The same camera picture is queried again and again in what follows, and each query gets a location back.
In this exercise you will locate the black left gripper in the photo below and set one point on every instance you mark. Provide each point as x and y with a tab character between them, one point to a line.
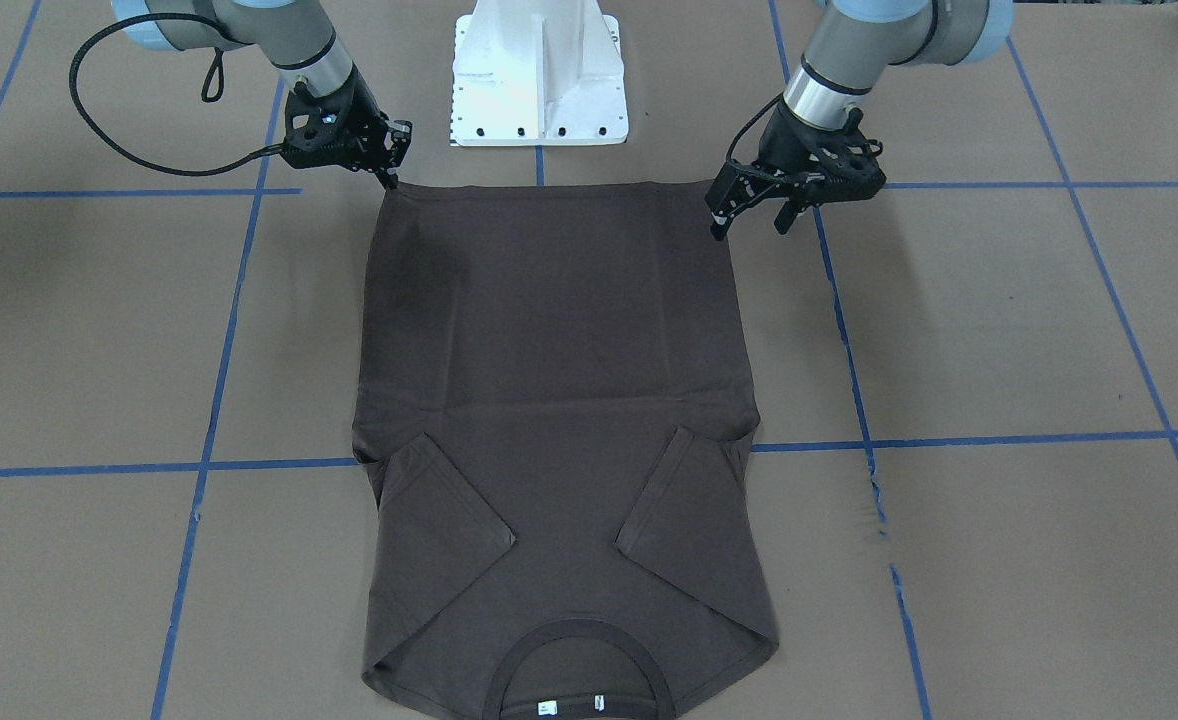
785	142

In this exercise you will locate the dark brown t-shirt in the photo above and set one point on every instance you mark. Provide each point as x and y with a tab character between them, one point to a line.
555	411

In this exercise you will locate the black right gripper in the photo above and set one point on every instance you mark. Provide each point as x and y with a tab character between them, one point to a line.
367	120

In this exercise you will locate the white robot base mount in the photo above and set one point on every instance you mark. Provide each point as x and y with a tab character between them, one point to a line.
538	73

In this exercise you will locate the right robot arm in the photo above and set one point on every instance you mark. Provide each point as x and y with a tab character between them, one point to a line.
297	37

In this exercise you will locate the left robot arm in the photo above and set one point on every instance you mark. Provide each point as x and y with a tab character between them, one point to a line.
856	41

